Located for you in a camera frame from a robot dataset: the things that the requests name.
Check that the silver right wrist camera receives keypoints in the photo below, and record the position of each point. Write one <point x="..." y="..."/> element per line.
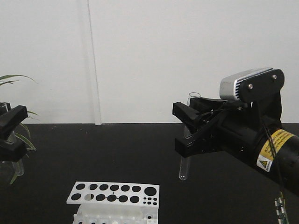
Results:
<point x="252" y="85"/>

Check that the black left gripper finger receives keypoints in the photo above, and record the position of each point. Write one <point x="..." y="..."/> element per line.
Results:
<point x="10" y="118"/>
<point x="12" y="151"/>

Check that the green potted plant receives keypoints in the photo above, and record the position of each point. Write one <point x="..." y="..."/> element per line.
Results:
<point x="7" y="172"/>

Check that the green circuit board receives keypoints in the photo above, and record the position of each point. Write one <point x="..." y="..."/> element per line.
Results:
<point x="281" y="210"/>

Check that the short clear test tube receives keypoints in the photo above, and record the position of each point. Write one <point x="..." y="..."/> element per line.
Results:
<point x="18" y="166"/>

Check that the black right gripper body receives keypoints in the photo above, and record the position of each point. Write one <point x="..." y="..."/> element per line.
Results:
<point x="239" y="125"/>

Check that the tall clear test tube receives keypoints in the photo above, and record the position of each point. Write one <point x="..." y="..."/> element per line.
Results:
<point x="185" y="159"/>

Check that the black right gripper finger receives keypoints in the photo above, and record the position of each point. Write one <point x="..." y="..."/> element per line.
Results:
<point x="190" y="116"/>
<point x="204" y="140"/>

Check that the white test tube rack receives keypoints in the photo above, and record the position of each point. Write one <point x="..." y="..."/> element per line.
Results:
<point x="115" y="203"/>

